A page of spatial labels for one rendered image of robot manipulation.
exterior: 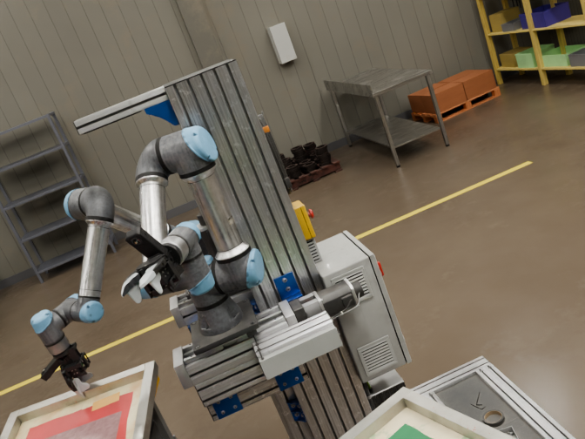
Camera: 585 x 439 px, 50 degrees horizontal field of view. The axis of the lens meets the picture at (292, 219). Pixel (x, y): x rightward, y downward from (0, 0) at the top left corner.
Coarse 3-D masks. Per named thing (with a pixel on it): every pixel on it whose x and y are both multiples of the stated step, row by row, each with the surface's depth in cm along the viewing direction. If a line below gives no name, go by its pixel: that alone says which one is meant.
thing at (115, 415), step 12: (120, 396) 224; (108, 408) 220; (120, 408) 218; (84, 420) 219; (96, 420) 216; (108, 420) 214; (120, 420) 212; (84, 432) 213; (96, 432) 211; (108, 432) 208; (120, 432) 206
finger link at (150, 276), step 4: (156, 264) 145; (148, 268) 145; (152, 268) 143; (148, 272) 142; (152, 272) 142; (144, 276) 141; (148, 276) 140; (152, 276) 141; (156, 276) 144; (160, 276) 147; (140, 280) 139; (144, 280) 139; (148, 280) 140; (152, 280) 142; (156, 280) 143; (140, 284) 139; (144, 284) 139; (152, 284) 141; (156, 284) 143; (140, 288) 138; (156, 288) 142; (160, 288) 144; (160, 292) 143
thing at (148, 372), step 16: (144, 368) 227; (96, 384) 229; (112, 384) 228; (144, 384) 219; (48, 400) 231; (64, 400) 229; (80, 400) 229; (144, 400) 211; (16, 416) 229; (32, 416) 230; (144, 416) 203; (16, 432) 225; (144, 432) 197
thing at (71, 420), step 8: (64, 416) 225; (72, 416) 223; (40, 424) 226; (48, 424) 224; (56, 424) 222; (64, 424) 221; (72, 424) 219; (32, 432) 223; (40, 432) 222; (48, 432) 220; (56, 432) 218; (64, 432) 217; (72, 432) 215
